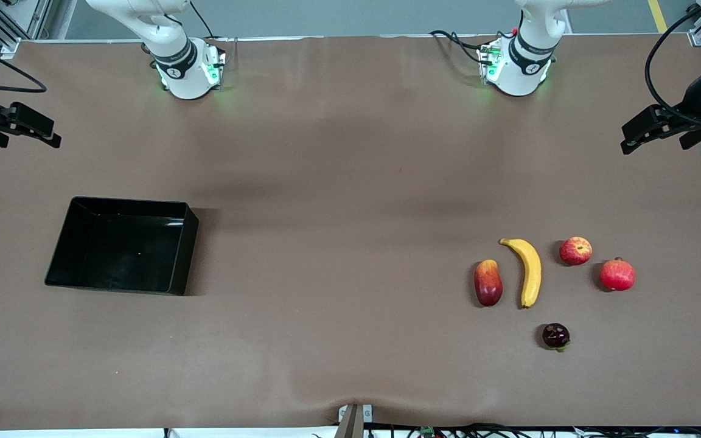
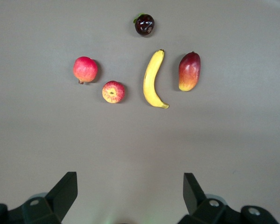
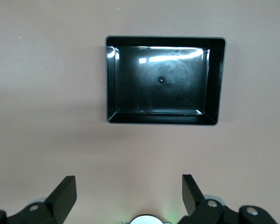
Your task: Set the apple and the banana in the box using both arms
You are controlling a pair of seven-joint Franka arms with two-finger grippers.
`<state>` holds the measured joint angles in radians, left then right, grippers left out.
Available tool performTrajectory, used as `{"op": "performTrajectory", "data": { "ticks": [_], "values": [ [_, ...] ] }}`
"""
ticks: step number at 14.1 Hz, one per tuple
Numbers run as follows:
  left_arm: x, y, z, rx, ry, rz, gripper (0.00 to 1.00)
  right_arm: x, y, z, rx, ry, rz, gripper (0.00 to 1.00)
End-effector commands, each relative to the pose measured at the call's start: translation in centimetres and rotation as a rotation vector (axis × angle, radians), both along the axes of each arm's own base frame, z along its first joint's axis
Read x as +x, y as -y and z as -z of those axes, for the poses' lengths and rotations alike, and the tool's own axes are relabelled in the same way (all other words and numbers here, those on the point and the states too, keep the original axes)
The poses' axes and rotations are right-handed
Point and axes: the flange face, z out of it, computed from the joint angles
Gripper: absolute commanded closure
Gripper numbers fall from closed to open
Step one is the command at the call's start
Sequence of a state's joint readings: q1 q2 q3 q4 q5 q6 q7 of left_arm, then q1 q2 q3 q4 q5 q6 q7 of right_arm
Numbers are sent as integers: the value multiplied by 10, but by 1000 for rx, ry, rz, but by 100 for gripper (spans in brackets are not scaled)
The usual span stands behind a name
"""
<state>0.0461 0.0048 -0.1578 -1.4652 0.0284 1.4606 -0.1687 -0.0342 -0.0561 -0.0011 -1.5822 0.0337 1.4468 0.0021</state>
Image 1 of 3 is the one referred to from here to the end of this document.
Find red yellow apple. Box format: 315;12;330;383
559;237;593;266

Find black plastic box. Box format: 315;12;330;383
44;196;200;297

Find yellow banana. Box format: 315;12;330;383
499;238;543;309

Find red pomegranate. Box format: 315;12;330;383
599;257;636;292

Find red yellow mango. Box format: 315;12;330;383
473;259;504;308

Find dark purple mangosteen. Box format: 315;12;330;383
542;323;571;352

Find brown table cover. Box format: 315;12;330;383
0;33;701;430

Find metal table clamp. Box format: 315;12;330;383
337;403;374;438

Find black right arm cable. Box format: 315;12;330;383
0;33;48;94

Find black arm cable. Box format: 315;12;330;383
644;0;701;116
0;33;48;94

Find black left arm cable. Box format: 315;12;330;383
644;0;701;116

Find black right base cable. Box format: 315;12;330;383
189;0;231;43

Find black base cable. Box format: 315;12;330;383
189;0;231;43
428;29;492;65

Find black left base cable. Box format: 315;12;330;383
428;29;492;65

